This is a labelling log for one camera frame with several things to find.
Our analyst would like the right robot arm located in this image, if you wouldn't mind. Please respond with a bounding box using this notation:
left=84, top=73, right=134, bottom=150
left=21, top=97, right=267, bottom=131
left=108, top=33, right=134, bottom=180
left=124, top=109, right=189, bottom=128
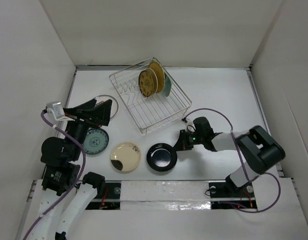
left=173, top=116, right=285, bottom=197

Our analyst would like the wire dish rack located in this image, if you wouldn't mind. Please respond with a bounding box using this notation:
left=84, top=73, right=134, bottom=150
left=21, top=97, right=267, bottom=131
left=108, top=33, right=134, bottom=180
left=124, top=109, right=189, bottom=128
left=109, top=57, right=192, bottom=134

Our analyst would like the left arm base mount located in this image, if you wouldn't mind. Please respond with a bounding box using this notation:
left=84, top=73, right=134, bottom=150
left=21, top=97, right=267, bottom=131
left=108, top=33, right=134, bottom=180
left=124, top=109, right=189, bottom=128
left=86, top=181, right=121, bottom=210

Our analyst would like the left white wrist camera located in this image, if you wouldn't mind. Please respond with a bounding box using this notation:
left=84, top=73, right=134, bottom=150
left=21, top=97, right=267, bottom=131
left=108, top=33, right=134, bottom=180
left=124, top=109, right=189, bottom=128
left=43, top=101, right=75, bottom=122

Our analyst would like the cream plate with brown flowers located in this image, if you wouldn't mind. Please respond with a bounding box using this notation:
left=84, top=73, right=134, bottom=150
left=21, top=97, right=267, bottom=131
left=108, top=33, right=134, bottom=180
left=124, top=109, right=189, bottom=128
left=148, top=68, right=158, bottom=95

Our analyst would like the bamboo pattern round plate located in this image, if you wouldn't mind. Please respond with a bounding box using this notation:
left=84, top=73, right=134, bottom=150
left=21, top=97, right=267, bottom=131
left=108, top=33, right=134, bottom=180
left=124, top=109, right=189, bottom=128
left=149, top=60, right=165, bottom=93

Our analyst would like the light green rectangular tray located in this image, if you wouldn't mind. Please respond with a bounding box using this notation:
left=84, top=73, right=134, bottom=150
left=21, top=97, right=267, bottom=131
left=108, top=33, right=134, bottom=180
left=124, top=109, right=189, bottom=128
left=162, top=74, right=172, bottom=97

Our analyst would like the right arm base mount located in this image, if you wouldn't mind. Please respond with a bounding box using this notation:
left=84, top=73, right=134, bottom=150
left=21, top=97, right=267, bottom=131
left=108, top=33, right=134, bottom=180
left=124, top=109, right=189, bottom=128
left=204, top=181, right=257, bottom=210

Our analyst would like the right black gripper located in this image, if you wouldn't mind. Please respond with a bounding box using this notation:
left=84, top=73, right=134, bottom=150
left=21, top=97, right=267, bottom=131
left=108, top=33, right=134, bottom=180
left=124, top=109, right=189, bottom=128
left=171, top=129, right=204, bottom=151

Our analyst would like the white plate with red characters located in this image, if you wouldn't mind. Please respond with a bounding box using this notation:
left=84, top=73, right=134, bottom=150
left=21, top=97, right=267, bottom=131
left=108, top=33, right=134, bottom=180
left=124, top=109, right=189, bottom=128
left=94, top=94, right=119, bottom=120

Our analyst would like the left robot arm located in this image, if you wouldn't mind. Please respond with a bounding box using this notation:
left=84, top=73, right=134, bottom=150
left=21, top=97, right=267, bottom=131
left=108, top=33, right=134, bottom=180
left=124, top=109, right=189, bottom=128
left=23, top=98, right=113, bottom=240

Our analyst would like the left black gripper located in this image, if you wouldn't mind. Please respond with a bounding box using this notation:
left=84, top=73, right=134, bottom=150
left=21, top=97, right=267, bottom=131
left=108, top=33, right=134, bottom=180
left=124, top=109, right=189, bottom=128
left=65, top=97, right=113, bottom=159

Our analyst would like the glossy black plate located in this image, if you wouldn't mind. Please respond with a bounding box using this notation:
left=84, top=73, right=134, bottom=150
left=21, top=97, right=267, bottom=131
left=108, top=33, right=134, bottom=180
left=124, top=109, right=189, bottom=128
left=146, top=143, right=178, bottom=173

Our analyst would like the blue green patterned plate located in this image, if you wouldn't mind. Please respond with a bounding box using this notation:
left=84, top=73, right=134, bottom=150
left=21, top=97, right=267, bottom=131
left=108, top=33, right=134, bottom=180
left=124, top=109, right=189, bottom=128
left=83, top=129, right=109, bottom=155

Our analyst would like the yellow brown patterned plate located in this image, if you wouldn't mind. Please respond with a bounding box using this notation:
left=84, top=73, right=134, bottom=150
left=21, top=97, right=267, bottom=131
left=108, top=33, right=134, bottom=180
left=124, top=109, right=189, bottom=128
left=138, top=70, right=154, bottom=97

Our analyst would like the cream plate with black patch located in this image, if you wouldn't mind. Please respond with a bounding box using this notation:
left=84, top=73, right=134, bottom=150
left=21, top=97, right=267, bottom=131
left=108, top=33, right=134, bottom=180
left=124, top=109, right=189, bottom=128
left=110, top=142, right=141, bottom=173

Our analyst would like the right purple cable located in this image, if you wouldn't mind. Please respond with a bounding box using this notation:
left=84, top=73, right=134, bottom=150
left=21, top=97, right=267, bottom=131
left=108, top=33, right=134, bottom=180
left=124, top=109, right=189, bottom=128
left=181, top=107, right=281, bottom=213

